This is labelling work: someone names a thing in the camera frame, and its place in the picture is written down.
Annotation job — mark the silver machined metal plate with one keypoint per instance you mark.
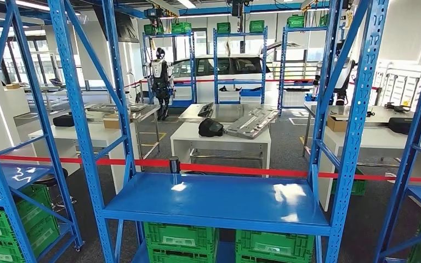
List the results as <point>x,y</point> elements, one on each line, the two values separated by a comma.
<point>250,125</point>

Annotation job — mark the black plastic grille part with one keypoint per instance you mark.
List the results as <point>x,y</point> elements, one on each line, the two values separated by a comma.
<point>206,109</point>

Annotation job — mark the black round seat stool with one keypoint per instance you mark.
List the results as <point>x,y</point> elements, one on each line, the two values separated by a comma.
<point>45,180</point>

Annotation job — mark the small cardboard box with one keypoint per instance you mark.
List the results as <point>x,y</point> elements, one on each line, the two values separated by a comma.
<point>13,86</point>

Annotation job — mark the black white humanoid robot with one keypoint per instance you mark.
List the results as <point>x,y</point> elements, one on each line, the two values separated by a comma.
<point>159,74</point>
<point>345,78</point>

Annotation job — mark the small black tool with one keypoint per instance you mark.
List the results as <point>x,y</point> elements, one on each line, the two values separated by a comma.
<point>370,114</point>

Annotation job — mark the white car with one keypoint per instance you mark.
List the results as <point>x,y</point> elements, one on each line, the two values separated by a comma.
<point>205,90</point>

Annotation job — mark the white plastic bin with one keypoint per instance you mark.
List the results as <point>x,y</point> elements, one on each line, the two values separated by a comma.
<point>228,97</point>
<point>183,93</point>
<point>294,98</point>

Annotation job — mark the black zippered case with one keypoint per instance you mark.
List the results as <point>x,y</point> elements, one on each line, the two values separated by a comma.
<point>401,126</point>
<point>63,121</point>

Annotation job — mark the black hanging monitor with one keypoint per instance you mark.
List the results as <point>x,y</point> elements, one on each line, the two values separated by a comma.
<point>128,29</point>

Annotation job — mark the blue overhead crane beam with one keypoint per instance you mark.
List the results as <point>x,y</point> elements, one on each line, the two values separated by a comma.
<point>210,10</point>

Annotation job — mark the blue plastic bin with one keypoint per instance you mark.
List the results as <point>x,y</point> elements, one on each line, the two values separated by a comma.
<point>310,98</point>
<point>250,93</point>

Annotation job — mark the white desk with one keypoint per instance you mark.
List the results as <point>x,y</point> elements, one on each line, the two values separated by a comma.
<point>381,139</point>
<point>105,139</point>
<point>16,101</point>
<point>185,136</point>

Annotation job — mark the flat silver metal part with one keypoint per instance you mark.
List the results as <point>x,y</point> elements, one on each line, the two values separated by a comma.
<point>101,107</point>

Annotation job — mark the red barrier belt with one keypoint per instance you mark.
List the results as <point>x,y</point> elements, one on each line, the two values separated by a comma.
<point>232,168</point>
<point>203,80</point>

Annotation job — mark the steel table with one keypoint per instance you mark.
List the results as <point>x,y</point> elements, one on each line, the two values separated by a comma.
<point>375,118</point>
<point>145,113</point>
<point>228,111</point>

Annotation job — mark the white metal railing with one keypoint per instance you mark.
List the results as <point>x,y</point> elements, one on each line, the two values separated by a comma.
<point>395,87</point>

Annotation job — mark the black barrier post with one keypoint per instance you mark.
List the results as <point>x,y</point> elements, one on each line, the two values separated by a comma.
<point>174,165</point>

